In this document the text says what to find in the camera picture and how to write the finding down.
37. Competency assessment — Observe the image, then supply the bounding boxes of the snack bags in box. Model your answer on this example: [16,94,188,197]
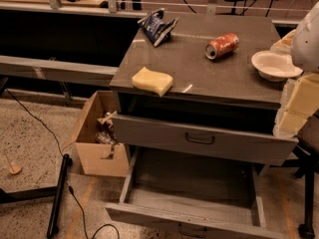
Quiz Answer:
[95,112,119,144]

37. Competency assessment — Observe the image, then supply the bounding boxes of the grey open lower drawer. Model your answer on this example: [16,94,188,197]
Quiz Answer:
[106,148,283,239]

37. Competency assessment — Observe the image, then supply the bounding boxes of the red coke can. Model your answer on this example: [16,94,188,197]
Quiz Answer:
[205,33,239,60]

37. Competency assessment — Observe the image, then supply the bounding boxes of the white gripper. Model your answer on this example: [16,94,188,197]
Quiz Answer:
[270,2,319,138]

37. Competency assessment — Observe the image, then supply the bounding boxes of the grey drawer cabinet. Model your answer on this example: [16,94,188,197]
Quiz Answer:
[109,13,300,141]

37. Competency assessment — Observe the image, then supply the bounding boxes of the blue chip bag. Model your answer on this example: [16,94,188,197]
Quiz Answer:
[138,8,179,47]

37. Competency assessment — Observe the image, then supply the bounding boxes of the cardboard box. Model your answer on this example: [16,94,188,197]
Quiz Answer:
[64,91,130,177]

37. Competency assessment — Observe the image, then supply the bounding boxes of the white paper bowl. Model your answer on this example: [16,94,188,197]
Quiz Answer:
[251,51,303,82]

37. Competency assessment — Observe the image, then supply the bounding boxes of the grey upper drawer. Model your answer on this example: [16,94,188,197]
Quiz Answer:
[112,115,298,165]

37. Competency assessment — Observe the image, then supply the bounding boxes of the yellow sponge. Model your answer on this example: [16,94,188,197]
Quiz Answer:
[132,67,173,97]

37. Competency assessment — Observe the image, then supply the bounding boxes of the black stand base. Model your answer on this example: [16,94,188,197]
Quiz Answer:
[0,153,73,239]

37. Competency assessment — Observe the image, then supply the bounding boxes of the black floor cable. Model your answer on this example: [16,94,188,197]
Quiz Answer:
[5,89,121,239]

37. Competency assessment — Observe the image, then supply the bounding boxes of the grey metal bench rail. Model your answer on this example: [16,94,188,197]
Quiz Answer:
[0,56,118,87]

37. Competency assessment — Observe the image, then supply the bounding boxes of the small wooden cone stand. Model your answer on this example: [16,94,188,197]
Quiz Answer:
[4,153,22,175]

